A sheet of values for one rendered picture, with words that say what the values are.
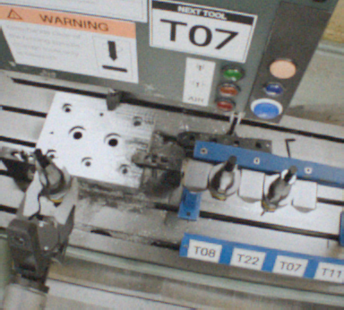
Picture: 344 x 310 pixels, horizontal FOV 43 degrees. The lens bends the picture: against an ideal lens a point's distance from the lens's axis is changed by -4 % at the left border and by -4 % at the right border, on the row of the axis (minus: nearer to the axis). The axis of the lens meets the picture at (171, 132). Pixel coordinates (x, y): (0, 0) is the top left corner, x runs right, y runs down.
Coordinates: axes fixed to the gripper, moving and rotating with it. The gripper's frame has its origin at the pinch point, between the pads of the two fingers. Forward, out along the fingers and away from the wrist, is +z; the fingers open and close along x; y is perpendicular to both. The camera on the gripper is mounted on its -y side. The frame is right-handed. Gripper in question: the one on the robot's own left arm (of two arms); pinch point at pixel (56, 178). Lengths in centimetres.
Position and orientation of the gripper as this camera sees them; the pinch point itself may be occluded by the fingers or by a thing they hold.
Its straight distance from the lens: 82.8
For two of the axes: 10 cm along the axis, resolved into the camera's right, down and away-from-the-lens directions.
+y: -0.2, 4.6, 8.9
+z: 1.9, -8.7, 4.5
